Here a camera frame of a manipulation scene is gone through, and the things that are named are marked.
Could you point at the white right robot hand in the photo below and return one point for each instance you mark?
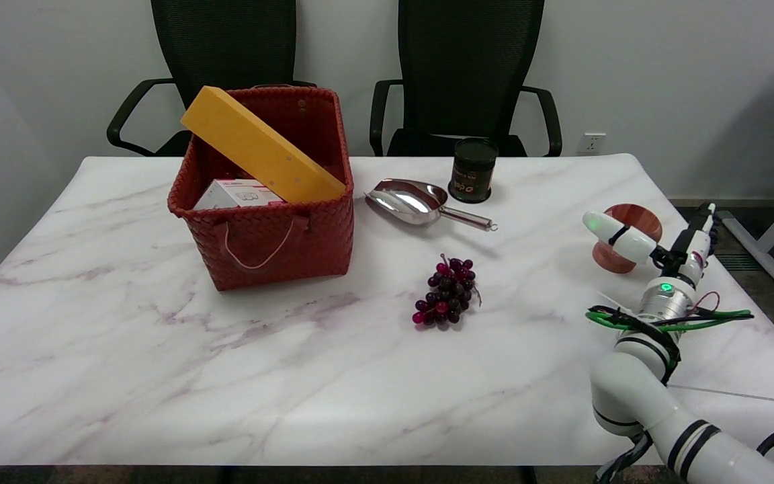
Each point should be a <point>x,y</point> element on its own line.
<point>689,249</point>

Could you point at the wooden mortar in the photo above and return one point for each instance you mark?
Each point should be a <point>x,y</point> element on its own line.
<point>606,258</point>

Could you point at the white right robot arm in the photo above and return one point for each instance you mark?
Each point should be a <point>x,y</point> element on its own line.
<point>635,396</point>

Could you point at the dark round tin can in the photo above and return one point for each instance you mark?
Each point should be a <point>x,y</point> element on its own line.
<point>472,169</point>

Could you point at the dark purple grape bunch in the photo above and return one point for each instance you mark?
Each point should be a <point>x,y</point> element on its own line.
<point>447,292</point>

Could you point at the black mesh office chair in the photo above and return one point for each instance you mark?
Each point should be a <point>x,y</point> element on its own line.
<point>467,74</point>
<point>226,60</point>

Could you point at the shiny metal scoop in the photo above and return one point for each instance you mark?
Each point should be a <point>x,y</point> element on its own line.
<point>407,200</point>

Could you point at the red woven basket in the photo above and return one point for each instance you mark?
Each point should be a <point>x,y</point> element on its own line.
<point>273,232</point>

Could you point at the long yellow box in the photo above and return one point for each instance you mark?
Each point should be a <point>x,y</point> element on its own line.
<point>259,144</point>

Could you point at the white and pink carton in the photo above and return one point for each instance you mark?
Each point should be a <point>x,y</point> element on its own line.
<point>236,195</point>

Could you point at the white desk frame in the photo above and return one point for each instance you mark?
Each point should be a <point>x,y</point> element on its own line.
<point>763,249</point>

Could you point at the white wall socket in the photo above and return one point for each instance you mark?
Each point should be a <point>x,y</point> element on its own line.
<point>590,143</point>

